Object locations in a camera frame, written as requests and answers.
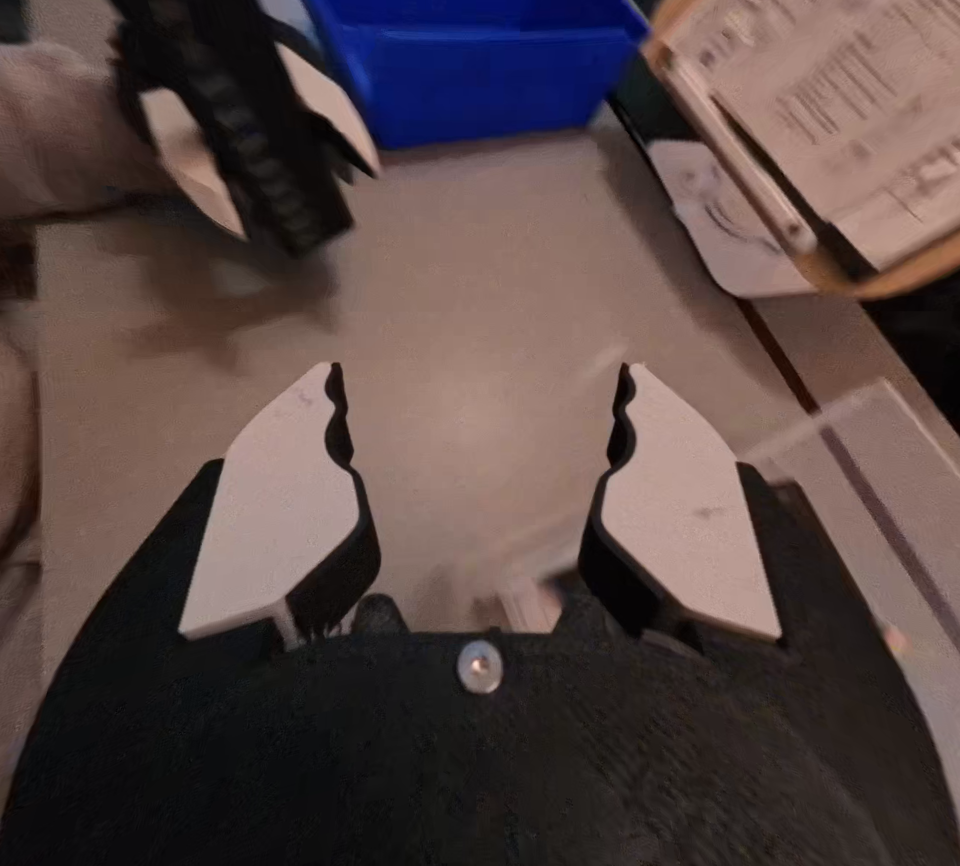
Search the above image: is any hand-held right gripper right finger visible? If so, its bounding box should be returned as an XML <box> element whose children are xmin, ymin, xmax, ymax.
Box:
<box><xmin>579</xmin><ymin>362</ymin><xmax>783</xmax><ymax>643</ymax></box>

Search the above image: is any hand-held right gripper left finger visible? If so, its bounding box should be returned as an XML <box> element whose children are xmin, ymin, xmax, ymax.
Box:
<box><xmin>177</xmin><ymin>361</ymin><xmax>384</xmax><ymax>642</ymax></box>

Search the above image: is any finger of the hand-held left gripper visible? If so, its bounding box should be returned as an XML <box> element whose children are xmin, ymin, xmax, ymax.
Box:
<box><xmin>141</xmin><ymin>89</ymin><xmax>250</xmax><ymax>242</ymax></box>
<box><xmin>273</xmin><ymin>41</ymin><xmax>382</xmax><ymax>178</ymax></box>

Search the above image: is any long black USB hub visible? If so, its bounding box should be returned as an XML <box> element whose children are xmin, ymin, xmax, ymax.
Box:
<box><xmin>52</xmin><ymin>0</ymin><xmax>355</xmax><ymax>257</ymax></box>

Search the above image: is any blue plastic bin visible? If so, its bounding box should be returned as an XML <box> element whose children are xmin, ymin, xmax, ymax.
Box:
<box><xmin>294</xmin><ymin>0</ymin><xmax>651</xmax><ymax>151</ymax></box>

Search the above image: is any white plastic bin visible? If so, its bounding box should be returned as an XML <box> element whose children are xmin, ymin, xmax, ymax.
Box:
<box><xmin>738</xmin><ymin>378</ymin><xmax>960</xmax><ymax>758</ymax></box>

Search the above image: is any person's left forearm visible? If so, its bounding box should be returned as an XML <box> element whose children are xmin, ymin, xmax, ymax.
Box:
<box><xmin>0</xmin><ymin>43</ymin><xmax>181</xmax><ymax>220</ymax></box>

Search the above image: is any light grey desk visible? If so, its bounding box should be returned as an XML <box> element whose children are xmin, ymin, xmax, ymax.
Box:
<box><xmin>22</xmin><ymin>0</ymin><xmax>960</xmax><ymax>777</ymax></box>

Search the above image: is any person's grey sweatshirt torso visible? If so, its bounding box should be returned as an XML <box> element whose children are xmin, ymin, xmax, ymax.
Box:
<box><xmin>0</xmin><ymin>221</ymin><xmax>42</xmax><ymax>574</ymax></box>

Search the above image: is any document stand with papers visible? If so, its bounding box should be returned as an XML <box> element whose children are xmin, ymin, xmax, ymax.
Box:
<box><xmin>643</xmin><ymin>0</ymin><xmax>960</xmax><ymax>302</ymax></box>

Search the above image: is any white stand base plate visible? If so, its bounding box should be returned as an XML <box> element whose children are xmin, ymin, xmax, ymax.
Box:
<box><xmin>646</xmin><ymin>140</ymin><xmax>820</xmax><ymax>300</ymax></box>

